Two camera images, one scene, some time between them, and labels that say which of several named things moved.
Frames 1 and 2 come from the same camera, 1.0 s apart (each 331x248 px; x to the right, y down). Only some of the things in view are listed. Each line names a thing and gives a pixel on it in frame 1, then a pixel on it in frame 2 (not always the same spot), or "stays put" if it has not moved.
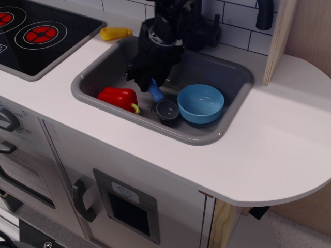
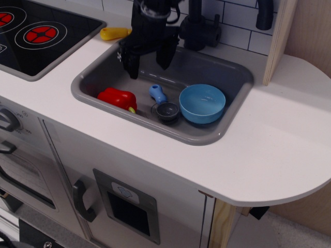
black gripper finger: [161, 78] -> [165, 56]
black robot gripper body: [161, 41] -> [150, 34]
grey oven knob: [9, 121] stays put
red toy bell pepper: [124, 97] stays put
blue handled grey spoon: [166, 112] stays put
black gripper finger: [144, 82] -> [132, 65]
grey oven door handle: [12, 148] stays put
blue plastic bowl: [200, 104] stays put
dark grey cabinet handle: [78, 189] stays put
